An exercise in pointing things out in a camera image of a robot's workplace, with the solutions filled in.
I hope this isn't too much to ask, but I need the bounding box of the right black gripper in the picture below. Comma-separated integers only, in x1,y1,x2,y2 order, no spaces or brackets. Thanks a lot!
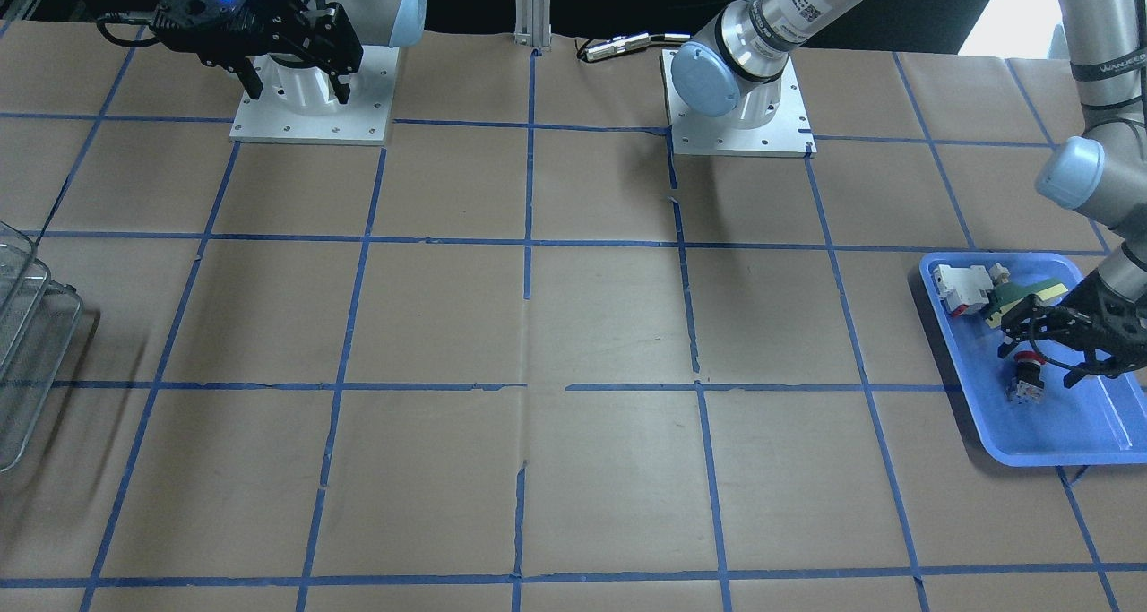
149,0,364,103

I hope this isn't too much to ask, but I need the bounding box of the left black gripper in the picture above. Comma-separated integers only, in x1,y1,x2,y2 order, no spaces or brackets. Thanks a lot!
999,272,1146,389

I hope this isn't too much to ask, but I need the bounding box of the red emergency stop button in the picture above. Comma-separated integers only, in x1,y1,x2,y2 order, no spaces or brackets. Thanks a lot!
1006,350,1046,405

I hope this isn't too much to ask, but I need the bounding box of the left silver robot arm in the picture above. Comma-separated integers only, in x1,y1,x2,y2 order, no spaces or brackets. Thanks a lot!
668,0,1144,387

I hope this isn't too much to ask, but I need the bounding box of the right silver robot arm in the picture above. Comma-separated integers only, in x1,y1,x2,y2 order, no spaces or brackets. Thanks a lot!
147,0,427,115

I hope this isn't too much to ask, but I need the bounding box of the green yellow terminal block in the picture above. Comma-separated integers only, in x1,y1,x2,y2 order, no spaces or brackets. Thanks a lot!
982,262,1069,329

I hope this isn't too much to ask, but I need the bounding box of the blue plastic tray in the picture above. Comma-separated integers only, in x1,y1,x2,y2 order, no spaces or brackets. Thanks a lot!
918,250,1146,468

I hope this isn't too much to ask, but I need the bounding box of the white circuit breaker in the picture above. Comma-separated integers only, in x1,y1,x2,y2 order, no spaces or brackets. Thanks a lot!
931,264,994,319

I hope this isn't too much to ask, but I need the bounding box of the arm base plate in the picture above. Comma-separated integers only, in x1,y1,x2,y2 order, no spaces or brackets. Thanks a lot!
662,49,818,158
229,46,401,146

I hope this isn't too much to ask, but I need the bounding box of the aluminium frame post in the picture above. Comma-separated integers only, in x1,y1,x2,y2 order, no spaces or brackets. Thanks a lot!
513,0,552,52

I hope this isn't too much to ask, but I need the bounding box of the metal cable connector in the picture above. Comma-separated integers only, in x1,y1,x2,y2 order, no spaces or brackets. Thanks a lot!
576,32,690,64

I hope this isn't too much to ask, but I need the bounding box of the wire mesh shelf basket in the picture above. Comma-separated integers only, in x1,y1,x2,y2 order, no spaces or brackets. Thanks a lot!
1,223,83,473

